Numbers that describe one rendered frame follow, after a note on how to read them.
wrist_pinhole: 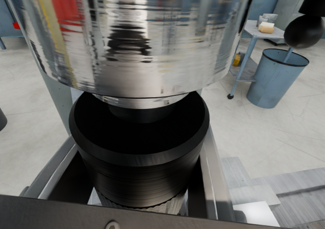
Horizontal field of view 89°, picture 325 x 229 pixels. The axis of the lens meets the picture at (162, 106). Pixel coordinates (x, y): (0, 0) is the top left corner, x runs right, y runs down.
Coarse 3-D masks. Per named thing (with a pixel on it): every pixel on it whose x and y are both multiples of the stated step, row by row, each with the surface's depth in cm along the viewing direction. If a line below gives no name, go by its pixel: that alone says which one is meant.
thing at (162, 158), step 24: (192, 96) 6; (72, 120) 5; (96, 120) 5; (120, 120) 5; (168, 120) 5; (192, 120) 5; (96, 144) 4; (120, 144) 4; (144, 144) 4; (168, 144) 4; (192, 144) 5; (96, 168) 5; (120, 168) 4; (144, 168) 4; (168, 168) 4
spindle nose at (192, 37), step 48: (48, 0) 2; (96, 0) 2; (144, 0) 2; (192, 0) 2; (240, 0) 2; (48, 48) 2; (96, 48) 2; (144, 48) 2; (192, 48) 2; (144, 96) 3
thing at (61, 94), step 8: (8, 0) 32; (16, 16) 33; (24, 32) 35; (40, 72) 42; (48, 80) 43; (48, 88) 44; (56, 88) 44; (64, 88) 45; (56, 96) 46; (64, 96) 46; (56, 104) 48; (64, 104) 48; (72, 104) 48; (64, 112) 50; (64, 120) 52
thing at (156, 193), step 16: (192, 160) 5; (96, 176) 5; (176, 176) 5; (112, 192) 5; (128, 192) 5; (144, 192) 5; (160, 192) 5; (176, 192) 6; (128, 208) 6; (144, 208) 6; (160, 208) 6; (176, 208) 8
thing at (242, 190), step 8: (224, 160) 38; (232, 160) 38; (224, 168) 36; (232, 168) 36; (240, 168) 36; (232, 176) 35; (240, 176) 35; (248, 176) 35; (232, 184) 33; (240, 184) 33; (248, 184) 34; (264, 184) 30; (232, 192) 28; (240, 192) 28; (248, 192) 28; (256, 192) 28; (264, 192) 29; (272, 192) 29; (184, 200) 31; (232, 200) 27; (240, 200) 27; (248, 200) 27; (256, 200) 27; (264, 200) 27; (272, 200) 28; (184, 208) 31; (272, 208) 28
